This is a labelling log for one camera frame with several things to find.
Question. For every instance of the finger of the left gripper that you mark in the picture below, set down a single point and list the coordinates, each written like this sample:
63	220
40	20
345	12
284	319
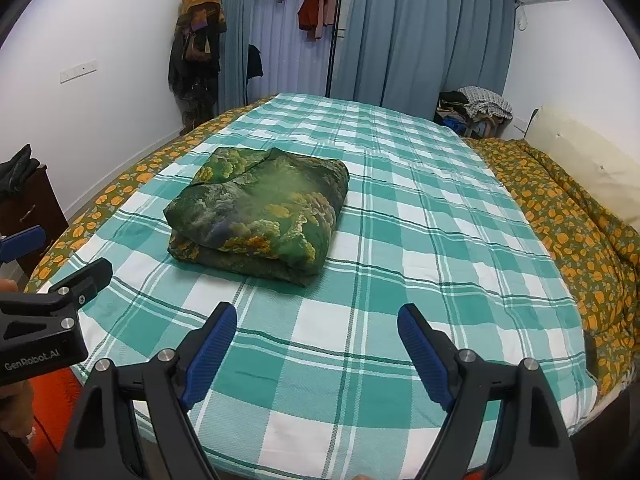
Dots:
87	277
22	243

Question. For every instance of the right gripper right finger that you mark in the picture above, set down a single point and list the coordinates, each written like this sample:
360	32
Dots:
530	440

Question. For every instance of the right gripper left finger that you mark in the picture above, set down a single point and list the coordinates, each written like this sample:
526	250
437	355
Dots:
103	441

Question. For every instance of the green landscape print garment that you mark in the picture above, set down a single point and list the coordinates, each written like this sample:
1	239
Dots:
263	213

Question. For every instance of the clothes pile by bed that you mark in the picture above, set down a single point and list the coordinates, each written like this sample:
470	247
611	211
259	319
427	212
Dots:
473	112

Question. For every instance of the red clothes on rack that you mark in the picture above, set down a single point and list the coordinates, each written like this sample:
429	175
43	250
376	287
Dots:
314	16

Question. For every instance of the left hand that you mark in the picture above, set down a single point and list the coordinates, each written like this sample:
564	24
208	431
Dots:
16	413

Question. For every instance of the dark wooden nightstand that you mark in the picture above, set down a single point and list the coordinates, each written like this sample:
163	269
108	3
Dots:
35	204

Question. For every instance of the orange red trousers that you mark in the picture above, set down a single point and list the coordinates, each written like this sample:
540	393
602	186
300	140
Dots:
54	402

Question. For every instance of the black garment on nightstand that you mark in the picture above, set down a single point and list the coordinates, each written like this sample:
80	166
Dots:
15	172

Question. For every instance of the teal white plaid bedsheet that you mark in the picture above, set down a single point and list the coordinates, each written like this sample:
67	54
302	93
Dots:
317	383

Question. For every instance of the cream pillow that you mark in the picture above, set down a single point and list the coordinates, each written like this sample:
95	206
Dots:
610	176

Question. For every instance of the blue curtain left panel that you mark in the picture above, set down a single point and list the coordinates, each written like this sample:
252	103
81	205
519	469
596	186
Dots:
233	54

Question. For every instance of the white wall switch plate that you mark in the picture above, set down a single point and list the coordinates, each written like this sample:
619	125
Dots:
78	71

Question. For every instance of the hanging coats on wall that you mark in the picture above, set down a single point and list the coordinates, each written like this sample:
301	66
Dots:
194	65

